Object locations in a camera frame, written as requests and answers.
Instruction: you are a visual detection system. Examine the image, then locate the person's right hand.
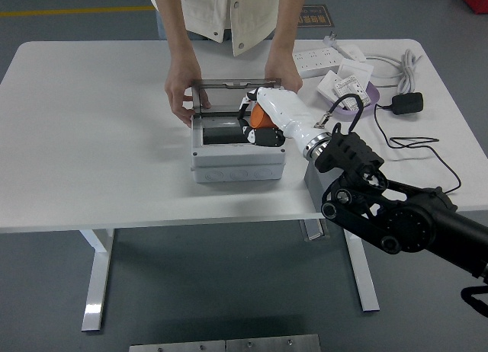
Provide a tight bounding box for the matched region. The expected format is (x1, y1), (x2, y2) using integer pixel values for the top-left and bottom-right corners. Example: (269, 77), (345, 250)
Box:
(164, 58), (211, 130)

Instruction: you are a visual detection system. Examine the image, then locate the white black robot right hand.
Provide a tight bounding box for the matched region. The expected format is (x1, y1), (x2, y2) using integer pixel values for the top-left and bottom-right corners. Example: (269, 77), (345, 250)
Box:
(236, 87), (327, 150)

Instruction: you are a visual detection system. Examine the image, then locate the person's left hand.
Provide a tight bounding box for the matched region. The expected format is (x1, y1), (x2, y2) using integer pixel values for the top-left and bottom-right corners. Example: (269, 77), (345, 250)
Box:
(262, 56), (304, 94)

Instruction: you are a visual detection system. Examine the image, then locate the orange cylindrical battery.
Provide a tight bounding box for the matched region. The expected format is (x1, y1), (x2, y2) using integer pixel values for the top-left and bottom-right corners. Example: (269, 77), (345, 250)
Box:
(249, 104), (275, 130)

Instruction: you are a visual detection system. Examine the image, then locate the smoky transparent hinged box lid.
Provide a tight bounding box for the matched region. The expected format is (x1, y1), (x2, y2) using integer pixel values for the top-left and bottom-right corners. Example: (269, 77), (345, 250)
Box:
(192, 77), (283, 119)

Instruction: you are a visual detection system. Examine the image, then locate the grey plastic enclosure box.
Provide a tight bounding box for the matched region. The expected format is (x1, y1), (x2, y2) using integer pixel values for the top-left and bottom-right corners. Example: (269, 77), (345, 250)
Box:
(190, 114), (287, 184)

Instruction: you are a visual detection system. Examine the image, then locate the grey metal floor box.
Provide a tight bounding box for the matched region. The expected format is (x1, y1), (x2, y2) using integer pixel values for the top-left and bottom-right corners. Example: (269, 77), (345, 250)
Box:
(299, 217), (331, 242)

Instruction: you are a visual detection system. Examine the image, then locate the white power strip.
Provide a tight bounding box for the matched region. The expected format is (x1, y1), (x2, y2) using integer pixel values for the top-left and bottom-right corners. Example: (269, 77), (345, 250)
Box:
(292, 47), (342, 78)

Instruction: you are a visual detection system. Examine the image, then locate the small white socket panel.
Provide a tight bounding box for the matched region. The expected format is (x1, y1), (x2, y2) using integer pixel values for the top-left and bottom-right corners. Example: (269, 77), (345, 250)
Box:
(316, 70), (344, 104)

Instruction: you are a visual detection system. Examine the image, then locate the brown floor sign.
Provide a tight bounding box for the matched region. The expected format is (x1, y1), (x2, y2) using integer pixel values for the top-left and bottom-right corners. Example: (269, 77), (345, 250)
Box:
(297, 4), (336, 29)

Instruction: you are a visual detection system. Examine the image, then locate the white socket panel with label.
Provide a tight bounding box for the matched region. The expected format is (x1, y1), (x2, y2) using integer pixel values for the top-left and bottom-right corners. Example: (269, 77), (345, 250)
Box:
(332, 76), (371, 110)

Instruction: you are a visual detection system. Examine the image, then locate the large white square socket panel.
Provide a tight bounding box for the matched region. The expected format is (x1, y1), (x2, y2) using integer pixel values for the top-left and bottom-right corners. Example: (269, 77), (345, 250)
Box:
(337, 58), (374, 86)

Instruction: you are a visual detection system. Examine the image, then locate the grey foam block holder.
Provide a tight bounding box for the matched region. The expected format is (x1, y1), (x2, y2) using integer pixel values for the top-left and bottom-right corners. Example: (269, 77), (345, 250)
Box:
(303, 163), (336, 214)

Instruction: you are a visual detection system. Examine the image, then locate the person's torso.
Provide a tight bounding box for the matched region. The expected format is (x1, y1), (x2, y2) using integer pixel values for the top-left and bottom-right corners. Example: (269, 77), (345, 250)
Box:
(148, 0), (313, 58)

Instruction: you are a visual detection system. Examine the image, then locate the purple plastic tray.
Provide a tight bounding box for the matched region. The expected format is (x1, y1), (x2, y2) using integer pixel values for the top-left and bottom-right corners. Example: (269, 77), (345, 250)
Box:
(318, 81), (381, 121)

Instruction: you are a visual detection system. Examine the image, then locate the black power adapter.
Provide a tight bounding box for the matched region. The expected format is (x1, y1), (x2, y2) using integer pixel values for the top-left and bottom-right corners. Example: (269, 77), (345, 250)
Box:
(391, 91), (424, 116)

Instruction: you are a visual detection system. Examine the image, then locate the white table leg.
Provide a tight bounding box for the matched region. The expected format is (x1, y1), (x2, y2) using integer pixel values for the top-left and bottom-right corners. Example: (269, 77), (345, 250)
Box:
(79, 228), (116, 332)
(342, 229), (381, 312)

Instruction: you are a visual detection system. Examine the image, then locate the grey metal plate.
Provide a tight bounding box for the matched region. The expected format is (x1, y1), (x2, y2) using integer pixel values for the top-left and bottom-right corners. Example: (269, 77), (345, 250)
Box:
(225, 333), (321, 352)
(128, 339), (226, 352)

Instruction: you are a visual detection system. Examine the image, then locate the white rectangular wall plug panel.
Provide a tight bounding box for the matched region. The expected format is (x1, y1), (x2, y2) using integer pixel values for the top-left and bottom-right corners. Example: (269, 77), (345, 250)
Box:
(340, 45), (367, 62)

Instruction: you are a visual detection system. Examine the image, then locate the white power cord with plug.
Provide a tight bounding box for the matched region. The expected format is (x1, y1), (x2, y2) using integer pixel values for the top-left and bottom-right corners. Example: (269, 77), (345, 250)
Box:
(323, 31), (425, 96)

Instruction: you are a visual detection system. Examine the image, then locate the thin black adapter cable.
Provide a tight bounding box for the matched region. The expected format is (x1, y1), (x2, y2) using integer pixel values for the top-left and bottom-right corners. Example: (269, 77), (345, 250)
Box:
(373, 102), (463, 196)

